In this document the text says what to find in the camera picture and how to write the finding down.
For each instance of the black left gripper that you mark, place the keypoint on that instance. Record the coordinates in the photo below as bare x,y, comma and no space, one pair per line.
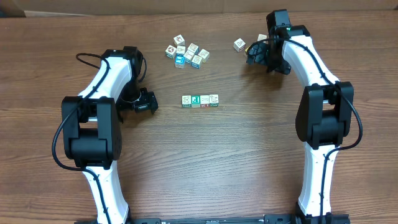
148,99

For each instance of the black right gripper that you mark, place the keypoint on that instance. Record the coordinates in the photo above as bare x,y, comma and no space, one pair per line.
260,49

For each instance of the sailboat picture wooden block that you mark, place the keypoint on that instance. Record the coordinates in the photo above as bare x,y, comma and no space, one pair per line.
186,101

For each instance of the blue letter wooden block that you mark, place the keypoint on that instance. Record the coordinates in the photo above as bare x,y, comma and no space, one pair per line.
179,61

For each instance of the green letter wooden block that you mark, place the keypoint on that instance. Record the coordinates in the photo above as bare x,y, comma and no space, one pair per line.
195,101

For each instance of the green B wooden block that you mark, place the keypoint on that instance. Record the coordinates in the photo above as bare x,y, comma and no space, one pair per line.
214,100

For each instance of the red letter wooden block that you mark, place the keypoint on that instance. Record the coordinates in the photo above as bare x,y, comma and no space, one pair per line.
204,101

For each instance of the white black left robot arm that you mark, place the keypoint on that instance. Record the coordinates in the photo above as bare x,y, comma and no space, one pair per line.
91,129

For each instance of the teal trim white block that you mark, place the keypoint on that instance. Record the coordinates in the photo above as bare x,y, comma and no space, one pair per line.
262,37

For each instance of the red trim white block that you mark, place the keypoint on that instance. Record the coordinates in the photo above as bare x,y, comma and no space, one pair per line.
239,45

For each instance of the brown circle picture block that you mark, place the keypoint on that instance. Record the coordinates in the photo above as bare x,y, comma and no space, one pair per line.
171,51

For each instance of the turtle picture wooden block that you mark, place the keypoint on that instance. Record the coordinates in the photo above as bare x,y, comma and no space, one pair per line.
204,54

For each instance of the pretzel picture wooden block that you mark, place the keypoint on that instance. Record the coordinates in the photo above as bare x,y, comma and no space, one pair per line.
196,61

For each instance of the red picture far-left block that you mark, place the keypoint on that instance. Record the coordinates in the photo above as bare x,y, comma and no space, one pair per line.
179,40

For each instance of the top row picture block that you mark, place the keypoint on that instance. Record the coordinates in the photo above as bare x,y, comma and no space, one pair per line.
193,48

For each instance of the cardboard sheet at back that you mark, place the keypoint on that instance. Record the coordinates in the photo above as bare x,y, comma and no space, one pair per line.
21,8

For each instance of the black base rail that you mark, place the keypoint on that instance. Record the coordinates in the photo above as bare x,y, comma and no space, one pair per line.
211,221

